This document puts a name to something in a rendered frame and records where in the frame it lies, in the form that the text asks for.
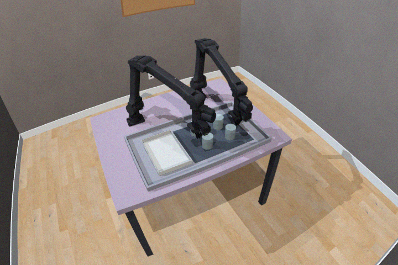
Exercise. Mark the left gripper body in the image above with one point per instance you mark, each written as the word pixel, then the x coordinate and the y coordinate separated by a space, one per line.
pixel 232 114

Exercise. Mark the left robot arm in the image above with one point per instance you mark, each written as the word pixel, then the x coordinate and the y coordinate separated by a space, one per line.
pixel 238 88

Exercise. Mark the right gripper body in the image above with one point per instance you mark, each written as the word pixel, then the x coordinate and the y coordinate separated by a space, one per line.
pixel 191 127

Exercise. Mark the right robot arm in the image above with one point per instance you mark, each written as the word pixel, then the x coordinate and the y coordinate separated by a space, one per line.
pixel 194 98

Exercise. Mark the dark grey flat mat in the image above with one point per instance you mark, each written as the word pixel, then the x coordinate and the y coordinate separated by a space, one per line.
pixel 193 146

